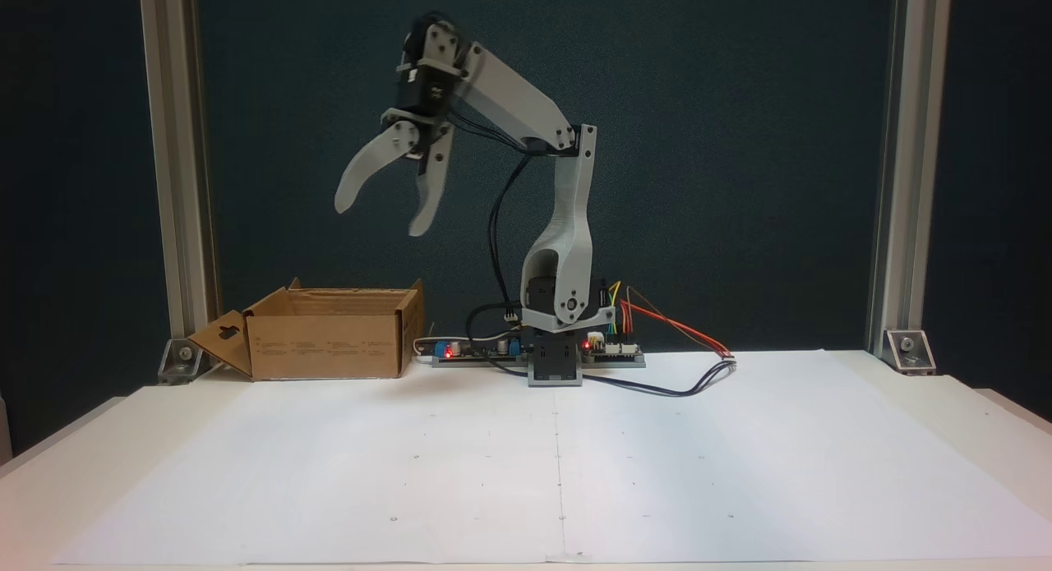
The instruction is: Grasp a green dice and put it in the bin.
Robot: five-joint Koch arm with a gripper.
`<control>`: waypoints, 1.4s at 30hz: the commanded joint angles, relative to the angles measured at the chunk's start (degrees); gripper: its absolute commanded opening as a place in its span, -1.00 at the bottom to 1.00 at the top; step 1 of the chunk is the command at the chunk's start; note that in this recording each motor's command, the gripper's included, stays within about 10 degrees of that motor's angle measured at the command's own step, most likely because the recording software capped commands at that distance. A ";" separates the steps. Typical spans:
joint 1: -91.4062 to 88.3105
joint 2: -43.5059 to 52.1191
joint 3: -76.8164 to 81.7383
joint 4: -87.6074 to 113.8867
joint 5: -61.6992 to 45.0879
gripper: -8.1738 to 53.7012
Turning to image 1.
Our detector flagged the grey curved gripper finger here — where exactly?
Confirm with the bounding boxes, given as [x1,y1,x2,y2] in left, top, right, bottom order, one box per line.
[333,121,422,216]

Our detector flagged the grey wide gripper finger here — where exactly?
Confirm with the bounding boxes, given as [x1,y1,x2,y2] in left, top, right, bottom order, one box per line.
[408,126,455,237]

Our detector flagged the blue power circuit board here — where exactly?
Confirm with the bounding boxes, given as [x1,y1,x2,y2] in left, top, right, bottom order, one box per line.
[431,329,531,368]

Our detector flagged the brown cardboard box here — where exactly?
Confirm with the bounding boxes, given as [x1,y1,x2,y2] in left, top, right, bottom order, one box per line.
[187,279,427,382]

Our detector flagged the circuit board with white connectors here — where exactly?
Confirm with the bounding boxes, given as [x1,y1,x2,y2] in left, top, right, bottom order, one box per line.
[580,331,646,368]

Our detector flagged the black motor cable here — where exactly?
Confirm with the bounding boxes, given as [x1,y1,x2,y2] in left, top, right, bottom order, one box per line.
[465,300,527,354]
[487,148,539,313]
[444,103,535,154]

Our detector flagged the aluminium frame post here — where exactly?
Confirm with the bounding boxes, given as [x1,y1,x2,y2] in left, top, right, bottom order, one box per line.
[138,0,221,342]
[867,0,954,354]

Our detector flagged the coloured jumper wires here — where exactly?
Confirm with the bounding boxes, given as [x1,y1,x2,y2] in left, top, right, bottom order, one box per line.
[604,280,630,335]

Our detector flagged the metal corner bracket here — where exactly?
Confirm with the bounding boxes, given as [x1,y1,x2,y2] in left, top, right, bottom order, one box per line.
[884,329,938,376]
[156,338,206,386]

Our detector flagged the red orange wires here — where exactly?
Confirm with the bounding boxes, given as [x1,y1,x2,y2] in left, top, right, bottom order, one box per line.
[618,285,735,360]

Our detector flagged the black cable with white connector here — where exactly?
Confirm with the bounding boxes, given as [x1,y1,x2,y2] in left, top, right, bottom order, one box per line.
[493,353,738,398]

